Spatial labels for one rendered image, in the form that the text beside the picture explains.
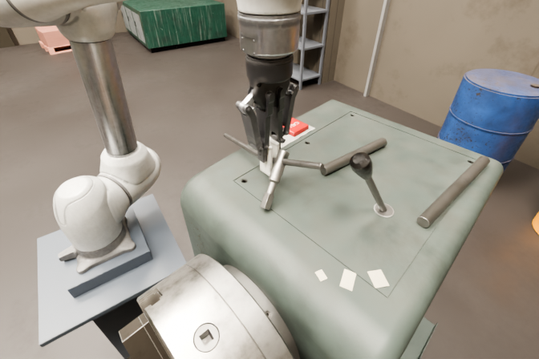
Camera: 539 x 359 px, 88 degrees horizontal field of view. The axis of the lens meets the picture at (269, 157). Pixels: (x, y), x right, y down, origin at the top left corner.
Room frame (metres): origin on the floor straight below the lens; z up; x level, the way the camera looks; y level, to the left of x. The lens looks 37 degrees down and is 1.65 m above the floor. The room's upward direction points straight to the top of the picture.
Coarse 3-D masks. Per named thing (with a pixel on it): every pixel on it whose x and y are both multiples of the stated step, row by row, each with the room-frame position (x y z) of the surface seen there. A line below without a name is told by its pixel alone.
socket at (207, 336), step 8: (200, 328) 0.17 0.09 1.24; (208, 328) 0.17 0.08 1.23; (216, 328) 0.17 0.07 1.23; (200, 336) 0.16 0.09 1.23; (208, 336) 0.17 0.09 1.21; (216, 336) 0.16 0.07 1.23; (200, 344) 0.15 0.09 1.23; (208, 344) 0.15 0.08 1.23; (216, 344) 0.15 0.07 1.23; (208, 352) 0.14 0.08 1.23
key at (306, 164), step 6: (228, 138) 0.58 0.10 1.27; (234, 138) 0.57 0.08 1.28; (240, 144) 0.53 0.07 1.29; (246, 150) 0.51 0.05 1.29; (252, 150) 0.49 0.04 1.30; (282, 162) 0.41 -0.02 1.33; (288, 162) 0.40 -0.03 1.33; (294, 162) 0.39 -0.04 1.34; (300, 162) 0.39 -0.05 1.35; (306, 162) 0.38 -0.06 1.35; (312, 162) 0.37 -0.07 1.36; (312, 168) 0.37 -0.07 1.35; (318, 168) 0.36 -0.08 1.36
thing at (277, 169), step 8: (280, 152) 0.43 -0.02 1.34; (288, 152) 0.43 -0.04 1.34; (280, 160) 0.42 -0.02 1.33; (272, 168) 0.41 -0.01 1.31; (280, 168) 0.40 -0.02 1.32; (272, 176) 0.39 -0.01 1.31; (280, 176) 0.40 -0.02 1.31; (272, 184) 0.38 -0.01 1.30; (272, 192) 0.37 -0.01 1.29; (264, 200) 0.36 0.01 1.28; (272, 200) 0.37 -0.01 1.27
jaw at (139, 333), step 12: (156, 300) 0.22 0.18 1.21; (132, 324) 0.19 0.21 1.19; (144, 324) 0.18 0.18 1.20; (120, 336) 0.17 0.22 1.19; (132, 336) 0.17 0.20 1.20; (144, 336) 0.17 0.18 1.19; (156, 336) 0.18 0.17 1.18; (132, 348) 0.16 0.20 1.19; (144, 348) 0.16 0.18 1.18; (156, 348) 0.17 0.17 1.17
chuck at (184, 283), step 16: (176, 272) 0.27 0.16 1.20; (192, 272) 0.25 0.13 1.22; (160, 288) 0.23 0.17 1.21; (176, 288) 0.23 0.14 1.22; (192, 288) 0.22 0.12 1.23; (208, 288) 0.22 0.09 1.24; (160, 304) 0.20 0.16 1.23; (176, 304) 0.20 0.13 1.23; (192, 304) 0.20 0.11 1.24; (208, 304) 0.20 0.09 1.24; (224, 304) 0.20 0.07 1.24; (160, 320) 0.18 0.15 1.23; (176, 320) 0.18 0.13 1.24; (192, 320) 0.17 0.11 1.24; (208, 320) 0.18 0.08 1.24; (224, 320) 0.18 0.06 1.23; (160, 336) 0.16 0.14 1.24; (176, 336) 0.15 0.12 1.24; (192, 336) 0.16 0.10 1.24; (224, 336) 0.16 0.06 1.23; (240, 336) 0.16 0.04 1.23; (176, 352) 0.14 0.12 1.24; (192, 352) 0.14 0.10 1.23; (224, 352) 0.14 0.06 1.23; (240, 352) 0.14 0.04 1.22; (256, 352) 0.14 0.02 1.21
